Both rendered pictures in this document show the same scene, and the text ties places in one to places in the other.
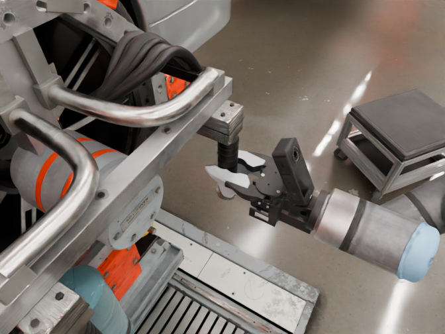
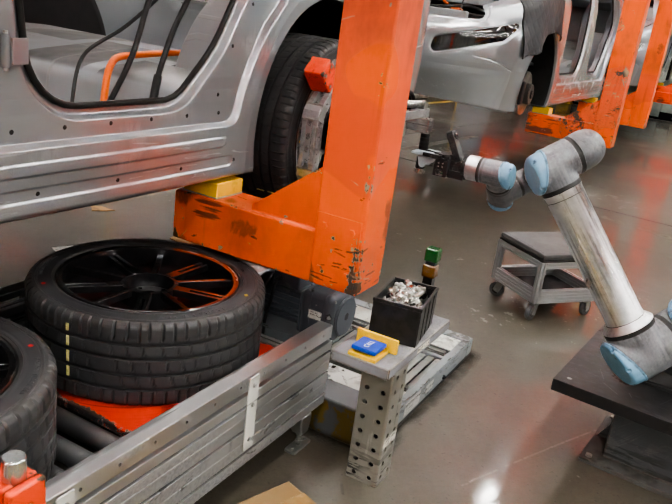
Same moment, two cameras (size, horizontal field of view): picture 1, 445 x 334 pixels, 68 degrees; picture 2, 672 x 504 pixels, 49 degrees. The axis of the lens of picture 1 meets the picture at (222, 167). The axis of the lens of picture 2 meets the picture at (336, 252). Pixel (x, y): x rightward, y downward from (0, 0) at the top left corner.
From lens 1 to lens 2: 2.31 m
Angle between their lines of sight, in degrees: 30
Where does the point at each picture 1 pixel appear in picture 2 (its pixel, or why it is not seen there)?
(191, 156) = not seen: hidden behind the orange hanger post
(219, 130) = (424, 124)
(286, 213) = (451, 170)
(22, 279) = not seen: hidden behind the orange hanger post
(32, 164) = not seen: hidden behind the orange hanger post
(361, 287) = (511, 355)
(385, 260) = (493, 172)
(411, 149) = (550, 253)
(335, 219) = (472, 159)
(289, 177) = (453, 143)
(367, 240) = (485, 165)
